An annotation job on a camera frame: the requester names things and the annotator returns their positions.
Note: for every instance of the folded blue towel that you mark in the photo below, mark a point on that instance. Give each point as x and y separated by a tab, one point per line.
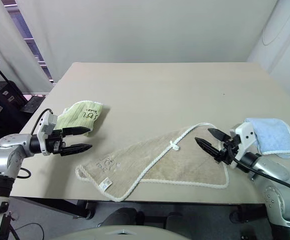
273	136

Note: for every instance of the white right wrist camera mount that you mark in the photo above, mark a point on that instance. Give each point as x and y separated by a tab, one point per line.
245	135

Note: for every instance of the beige towel with white trim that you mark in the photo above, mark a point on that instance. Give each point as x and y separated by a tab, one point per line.
160	160

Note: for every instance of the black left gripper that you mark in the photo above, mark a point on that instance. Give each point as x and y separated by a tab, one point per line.
56	143

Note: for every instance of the green striped cloth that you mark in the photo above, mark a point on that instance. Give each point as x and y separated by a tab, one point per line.
81	116

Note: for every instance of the black tripod stand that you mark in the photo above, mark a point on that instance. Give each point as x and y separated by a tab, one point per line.
0	72

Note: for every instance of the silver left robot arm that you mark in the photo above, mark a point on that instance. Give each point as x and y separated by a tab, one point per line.
12	150

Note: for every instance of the small dark rounded shape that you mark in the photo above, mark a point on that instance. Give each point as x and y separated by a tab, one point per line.
175	220

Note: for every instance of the black storage shelf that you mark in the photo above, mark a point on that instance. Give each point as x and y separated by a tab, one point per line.
0	110

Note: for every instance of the window with blinds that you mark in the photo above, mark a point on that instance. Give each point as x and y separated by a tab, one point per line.
32	42

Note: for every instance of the grey robot torso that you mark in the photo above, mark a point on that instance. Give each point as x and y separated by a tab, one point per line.
125	233

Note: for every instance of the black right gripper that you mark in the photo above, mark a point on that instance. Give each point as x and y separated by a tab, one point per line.
226	152

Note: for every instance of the white curtain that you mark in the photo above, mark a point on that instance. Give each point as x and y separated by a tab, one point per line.
2	45

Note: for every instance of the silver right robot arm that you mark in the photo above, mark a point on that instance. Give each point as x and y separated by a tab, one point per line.
281	167

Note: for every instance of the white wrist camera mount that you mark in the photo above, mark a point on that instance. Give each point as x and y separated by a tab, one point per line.
245	135
45	130

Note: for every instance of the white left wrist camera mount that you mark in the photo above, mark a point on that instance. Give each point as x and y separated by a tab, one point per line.
45	130

